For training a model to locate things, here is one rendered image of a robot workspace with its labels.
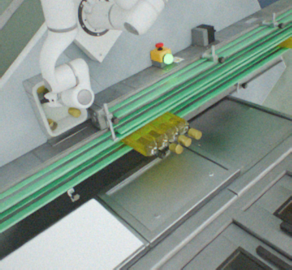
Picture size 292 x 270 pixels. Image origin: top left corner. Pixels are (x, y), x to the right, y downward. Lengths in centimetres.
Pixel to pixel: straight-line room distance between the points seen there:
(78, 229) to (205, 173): 53
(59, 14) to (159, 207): 75
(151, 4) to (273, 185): 80
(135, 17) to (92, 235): 74
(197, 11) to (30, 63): 88
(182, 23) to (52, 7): 92
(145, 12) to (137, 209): 69
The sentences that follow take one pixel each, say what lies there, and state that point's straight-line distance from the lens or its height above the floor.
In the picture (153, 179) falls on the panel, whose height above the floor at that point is 109.
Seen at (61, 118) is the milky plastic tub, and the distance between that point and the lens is 147.
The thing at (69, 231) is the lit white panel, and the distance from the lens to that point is 135.
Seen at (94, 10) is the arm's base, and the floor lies 87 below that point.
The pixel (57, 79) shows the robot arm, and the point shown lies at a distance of 108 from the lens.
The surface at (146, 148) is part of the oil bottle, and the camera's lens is 136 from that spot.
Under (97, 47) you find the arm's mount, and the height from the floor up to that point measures 82.
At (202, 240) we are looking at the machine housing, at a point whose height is 142.
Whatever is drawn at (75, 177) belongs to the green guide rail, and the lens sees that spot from 142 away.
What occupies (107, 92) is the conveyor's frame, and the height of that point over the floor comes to 79.
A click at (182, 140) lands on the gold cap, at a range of 138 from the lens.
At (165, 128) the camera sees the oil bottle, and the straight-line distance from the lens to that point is 144.
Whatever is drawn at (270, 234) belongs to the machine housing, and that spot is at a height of 156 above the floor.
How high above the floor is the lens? 200
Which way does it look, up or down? 45 degrees down
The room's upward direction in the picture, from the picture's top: 117 degrees clockwise
